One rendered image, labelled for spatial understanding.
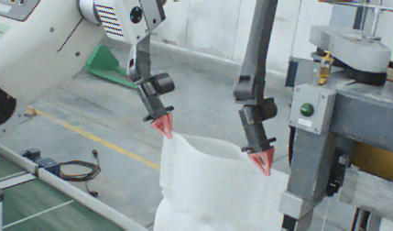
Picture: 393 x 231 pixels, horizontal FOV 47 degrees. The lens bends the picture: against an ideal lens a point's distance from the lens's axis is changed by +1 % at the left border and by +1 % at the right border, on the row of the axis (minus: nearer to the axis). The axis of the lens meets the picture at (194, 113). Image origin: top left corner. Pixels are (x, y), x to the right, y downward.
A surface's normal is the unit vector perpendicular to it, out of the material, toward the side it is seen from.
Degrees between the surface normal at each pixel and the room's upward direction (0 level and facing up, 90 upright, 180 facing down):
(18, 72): 115
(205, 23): 90
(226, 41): 90
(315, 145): 90
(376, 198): 90
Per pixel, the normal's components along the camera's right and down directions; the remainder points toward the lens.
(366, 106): -0.61, 0.17
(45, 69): 0.38, 0.69
